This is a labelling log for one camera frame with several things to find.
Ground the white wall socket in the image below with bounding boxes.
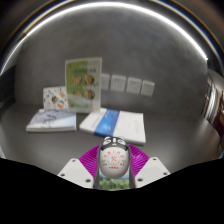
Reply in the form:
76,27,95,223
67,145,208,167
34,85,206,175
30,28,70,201
140,79,156,98
100,73,111,91
110,74,127,93
126,77,143,95

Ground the white panda-print computer mouse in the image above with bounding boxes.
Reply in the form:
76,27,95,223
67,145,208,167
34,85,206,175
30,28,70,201
97,135,131,181

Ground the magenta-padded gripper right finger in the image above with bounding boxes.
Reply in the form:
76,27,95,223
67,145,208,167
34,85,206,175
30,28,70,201
127,143,171,189

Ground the green food poster stand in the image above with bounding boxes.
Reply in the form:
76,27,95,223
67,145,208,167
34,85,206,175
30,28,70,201
64,56,103,114

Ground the white book with blue stripe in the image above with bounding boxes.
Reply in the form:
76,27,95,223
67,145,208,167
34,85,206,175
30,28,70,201
78,107,147,146

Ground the white sticker sheet card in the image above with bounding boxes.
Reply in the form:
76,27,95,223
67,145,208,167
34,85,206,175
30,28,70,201
42,85,69,111

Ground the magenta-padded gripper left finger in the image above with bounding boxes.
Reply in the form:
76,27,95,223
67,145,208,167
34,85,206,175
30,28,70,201
57,145,101,190

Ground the grey-cover book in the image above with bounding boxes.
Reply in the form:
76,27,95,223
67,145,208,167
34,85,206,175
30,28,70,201
25,108,77,133

